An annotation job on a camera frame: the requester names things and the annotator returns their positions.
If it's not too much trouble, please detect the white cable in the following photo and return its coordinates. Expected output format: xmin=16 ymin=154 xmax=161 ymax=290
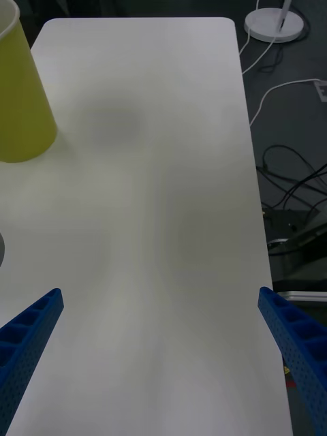
xmin=249 ymin=78 xmax=323 ymax=127
xmin=240 ymin=33 xmax=279 ymax=74

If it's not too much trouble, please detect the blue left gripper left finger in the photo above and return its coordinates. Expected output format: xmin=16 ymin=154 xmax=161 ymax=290
xmin=0 ymin=287 xmax=65 ymax=436

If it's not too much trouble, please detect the black cable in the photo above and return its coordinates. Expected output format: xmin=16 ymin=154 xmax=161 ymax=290
xmin=262 ymin=144 xmax=327 ymax=205

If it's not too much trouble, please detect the yellow-green plastic bin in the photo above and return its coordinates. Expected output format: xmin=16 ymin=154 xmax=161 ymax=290
xmin=0 ymin=0 xmax=58 ymax=164

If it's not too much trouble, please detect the white round stand base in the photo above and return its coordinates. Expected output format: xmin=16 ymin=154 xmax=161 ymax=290
xmin=244 ymin=0 xmax=305 ymax=43

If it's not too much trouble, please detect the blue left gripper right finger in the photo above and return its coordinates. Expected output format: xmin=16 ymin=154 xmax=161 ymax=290
xmin=257 ymin=286 xmax=327 ymax=436

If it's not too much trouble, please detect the silver metal case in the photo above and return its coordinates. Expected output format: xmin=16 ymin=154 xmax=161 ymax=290
xmin=275 ymin=290 xmax=327 ymax=302

